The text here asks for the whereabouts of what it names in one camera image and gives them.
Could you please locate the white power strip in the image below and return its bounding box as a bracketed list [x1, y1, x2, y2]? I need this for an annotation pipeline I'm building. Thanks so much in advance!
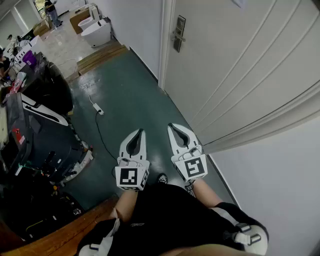
[92, 102, 105, 116]

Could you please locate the wooden plank platform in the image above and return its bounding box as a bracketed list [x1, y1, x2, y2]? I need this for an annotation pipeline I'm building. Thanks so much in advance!
[65, 43, 130, 84]

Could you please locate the small white toilet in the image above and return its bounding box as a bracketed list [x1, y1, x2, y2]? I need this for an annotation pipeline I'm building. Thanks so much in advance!
[77, 5, 101, 32]

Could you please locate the purple bucket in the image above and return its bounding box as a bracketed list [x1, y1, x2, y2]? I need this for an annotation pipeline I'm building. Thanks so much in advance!
[21, 49, 37, 67]

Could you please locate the person's black shirt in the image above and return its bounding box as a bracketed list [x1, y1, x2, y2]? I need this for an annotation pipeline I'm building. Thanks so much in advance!
[77, 183, 270, 256]

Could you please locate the brown wooden railing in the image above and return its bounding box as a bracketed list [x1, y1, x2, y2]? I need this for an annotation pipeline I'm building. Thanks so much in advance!
[0, 194, 120, 256]

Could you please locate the pile of black equipment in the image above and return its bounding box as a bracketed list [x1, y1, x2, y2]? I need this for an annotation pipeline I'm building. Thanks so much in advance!
[0, 174, 86, 244]

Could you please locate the silver door lever handle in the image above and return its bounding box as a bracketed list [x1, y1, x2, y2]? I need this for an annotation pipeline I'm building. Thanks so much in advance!
[170, 30, 187, 43]

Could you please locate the small cardboard box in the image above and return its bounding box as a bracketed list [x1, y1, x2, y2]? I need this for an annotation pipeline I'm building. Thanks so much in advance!
[32, 19, 53, 37]

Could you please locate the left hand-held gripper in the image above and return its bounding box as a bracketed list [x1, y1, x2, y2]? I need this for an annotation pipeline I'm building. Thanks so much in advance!
[114, 129, 151, 192]

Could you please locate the large white toilet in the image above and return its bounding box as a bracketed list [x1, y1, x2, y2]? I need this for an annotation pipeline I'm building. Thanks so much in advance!
[80, 18, 112, 49]

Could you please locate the large cardboard box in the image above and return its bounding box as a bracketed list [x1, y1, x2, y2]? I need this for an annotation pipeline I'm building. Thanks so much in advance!
[69, 8, 92, 35]

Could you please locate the white padded shoulder strap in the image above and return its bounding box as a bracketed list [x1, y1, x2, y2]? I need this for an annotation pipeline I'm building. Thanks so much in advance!
[231, 223, 269, 256]
[78, 217, 121, 256]

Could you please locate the white door frame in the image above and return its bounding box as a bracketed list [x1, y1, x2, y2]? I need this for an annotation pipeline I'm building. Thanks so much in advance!
[157, 0, 320, 155]

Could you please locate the black plastic cover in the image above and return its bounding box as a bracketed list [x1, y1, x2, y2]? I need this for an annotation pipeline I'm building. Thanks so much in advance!
[21, 53, 74, 116]

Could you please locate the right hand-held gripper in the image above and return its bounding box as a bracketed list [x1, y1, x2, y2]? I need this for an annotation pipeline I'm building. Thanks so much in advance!
[167, 122, 209, 184]

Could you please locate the person's right shoe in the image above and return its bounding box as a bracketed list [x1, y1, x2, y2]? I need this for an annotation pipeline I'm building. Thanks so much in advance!
[184, 181, 197, 198]

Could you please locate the silver door lock plate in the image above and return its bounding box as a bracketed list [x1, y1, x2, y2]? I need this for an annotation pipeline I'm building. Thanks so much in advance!
[172, 14, 187, 54]

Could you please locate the person's left forearm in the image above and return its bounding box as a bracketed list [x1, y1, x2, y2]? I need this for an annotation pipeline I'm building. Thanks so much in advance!
[113, 190, 139, 224]

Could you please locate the black power cable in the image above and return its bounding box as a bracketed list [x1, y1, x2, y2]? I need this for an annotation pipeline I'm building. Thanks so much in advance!
[94, 111, 119, 161]

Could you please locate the person's chin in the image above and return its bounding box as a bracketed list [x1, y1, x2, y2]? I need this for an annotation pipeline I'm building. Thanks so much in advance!
[161, 243, 264, 256]

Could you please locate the white work table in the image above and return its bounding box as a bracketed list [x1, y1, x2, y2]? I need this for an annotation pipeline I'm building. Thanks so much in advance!
[2, 34, 44, 69]

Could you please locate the black and white machine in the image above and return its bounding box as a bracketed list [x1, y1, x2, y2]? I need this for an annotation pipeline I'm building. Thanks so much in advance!
[0, 91, 95, 186]

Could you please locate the person's right forearm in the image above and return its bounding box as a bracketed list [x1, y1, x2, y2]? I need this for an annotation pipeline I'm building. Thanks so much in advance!
[193, 177, 224, 209]

